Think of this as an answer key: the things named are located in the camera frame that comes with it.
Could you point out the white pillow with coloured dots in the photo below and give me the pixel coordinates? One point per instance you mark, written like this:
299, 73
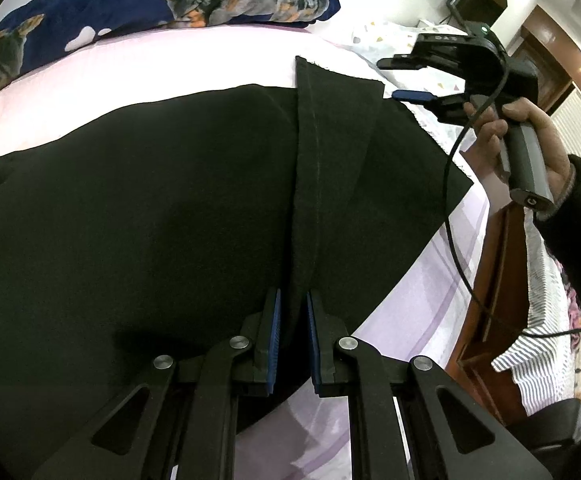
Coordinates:
380, 39

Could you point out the black pants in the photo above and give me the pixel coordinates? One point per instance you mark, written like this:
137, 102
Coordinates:
157, 228

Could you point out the navy blue dog-print blanket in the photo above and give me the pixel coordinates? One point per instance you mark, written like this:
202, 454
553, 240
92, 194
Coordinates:
43, 31

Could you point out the white radiator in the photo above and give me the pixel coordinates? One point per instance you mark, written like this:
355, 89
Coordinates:
567, 118

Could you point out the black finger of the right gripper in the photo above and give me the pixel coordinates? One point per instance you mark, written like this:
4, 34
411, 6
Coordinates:
444, 108
407, 62

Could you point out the person's right hand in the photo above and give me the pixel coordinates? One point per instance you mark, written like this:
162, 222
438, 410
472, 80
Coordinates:
484, 155

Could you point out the pink and purple bedsheet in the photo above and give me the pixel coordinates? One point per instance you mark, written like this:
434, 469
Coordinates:
128, 438

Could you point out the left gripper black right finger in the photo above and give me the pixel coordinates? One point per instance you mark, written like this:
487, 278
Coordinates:
331, 345

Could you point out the striped cartoon print cloth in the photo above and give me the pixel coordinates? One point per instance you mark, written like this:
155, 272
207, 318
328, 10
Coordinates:
545, 365

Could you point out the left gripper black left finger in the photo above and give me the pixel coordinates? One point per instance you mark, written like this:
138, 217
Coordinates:
258, 361

